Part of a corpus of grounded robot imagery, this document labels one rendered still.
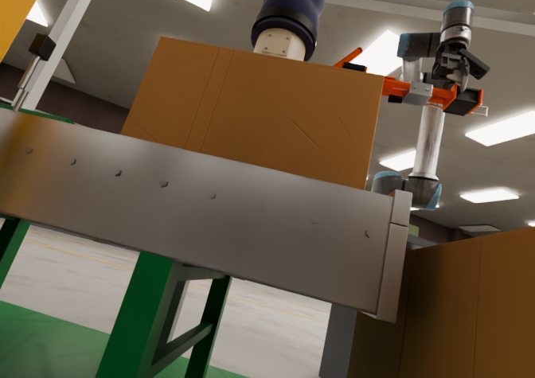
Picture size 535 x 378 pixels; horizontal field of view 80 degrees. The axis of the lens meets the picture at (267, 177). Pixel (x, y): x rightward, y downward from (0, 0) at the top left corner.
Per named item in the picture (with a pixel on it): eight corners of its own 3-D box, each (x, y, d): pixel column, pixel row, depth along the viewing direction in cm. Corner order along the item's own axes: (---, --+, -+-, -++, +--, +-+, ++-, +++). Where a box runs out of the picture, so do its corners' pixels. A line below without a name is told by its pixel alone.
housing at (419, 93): (408, 91, 98) (411, 79, 99) (400, 103, 104) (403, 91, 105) (432, 96, 97) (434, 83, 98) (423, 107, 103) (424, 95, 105)
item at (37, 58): (-3, 103, 59) (37, 32, 64) (11, 111, 62) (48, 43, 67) (8, 105, 59) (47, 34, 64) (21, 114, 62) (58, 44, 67)
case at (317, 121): (103, 171, 75) (160, 35, 86) (165, 206, 113) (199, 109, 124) (357, 233, 67) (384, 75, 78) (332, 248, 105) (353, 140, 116)
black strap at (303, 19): (247, 9, 99) (251, 0, 100) (253, 58, 122) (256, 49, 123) (318, 22, 97) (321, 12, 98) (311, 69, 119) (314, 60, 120)
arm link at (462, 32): (462, 47, 111) (478, 26, 102) (461, 58, 110) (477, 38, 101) (435, 43, 112) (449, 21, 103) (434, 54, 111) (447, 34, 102)
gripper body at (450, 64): (430, 81, 107) (434, 52, 110) (456, 86, 106) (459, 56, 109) (440, 67, 100) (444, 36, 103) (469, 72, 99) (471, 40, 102)
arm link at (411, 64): (401, 75, 185) (398, 25, 123) (425, 75, 180) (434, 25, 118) (398, 95, 186) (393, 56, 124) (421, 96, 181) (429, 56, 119)
